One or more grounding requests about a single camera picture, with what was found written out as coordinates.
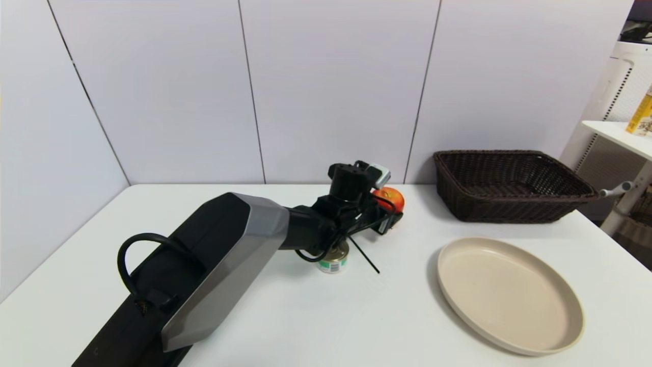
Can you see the white perforated panel unit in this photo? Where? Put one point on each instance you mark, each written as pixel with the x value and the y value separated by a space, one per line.
pixel 619 85

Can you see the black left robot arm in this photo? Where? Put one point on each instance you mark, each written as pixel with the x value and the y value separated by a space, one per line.
pixel 219 255

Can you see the dark brown wicker basket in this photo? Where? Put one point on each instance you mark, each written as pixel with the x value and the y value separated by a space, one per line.
pixel 509 204

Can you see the yellow printed box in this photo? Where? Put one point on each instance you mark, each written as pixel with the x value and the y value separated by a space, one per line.
pixel 642 116

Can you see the beige oval plate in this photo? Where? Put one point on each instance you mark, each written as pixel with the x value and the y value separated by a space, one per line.
pixel 509 295

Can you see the dark object on panel unit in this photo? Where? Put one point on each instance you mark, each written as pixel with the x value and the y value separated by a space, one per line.
pixel 636 33

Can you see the white side table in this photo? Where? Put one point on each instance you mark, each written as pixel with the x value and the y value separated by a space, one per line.
pixel 619 132

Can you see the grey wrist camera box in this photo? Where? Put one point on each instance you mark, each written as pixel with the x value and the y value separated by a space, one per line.
pixel 380 174

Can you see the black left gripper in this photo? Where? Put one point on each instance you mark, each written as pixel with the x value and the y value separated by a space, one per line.
pixel 359 216

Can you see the small tin can, green label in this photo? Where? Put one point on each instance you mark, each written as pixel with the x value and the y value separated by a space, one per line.
pixel 336 261

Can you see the red apple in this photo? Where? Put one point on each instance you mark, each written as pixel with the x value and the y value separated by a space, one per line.
pixel 393 198

